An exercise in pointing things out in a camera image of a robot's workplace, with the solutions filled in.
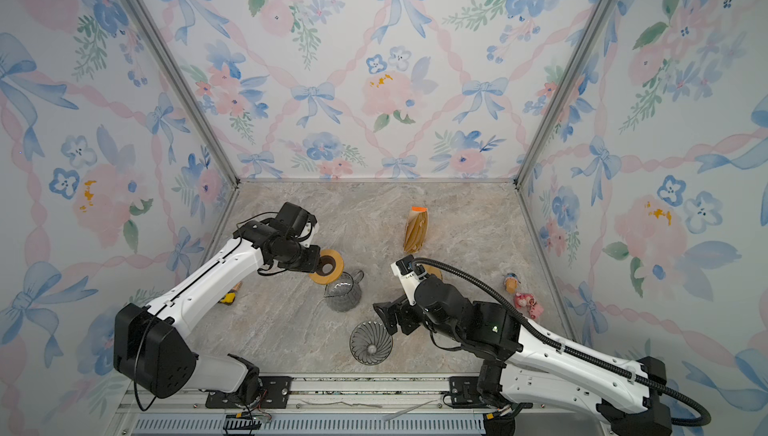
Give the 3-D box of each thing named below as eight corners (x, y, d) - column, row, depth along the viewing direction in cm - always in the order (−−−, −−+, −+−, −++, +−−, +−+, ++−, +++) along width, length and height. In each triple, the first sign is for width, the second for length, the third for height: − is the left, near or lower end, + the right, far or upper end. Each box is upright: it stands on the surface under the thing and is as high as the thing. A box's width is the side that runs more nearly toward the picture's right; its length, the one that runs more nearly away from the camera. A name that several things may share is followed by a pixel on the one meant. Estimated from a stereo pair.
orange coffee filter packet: (403, 252, 102) (404, 235, 94) (407, 222, 110) (409, 205, 102) (423, 255, 102) (427, 238, 94) (426, 225, 109) (429, 207, 102)
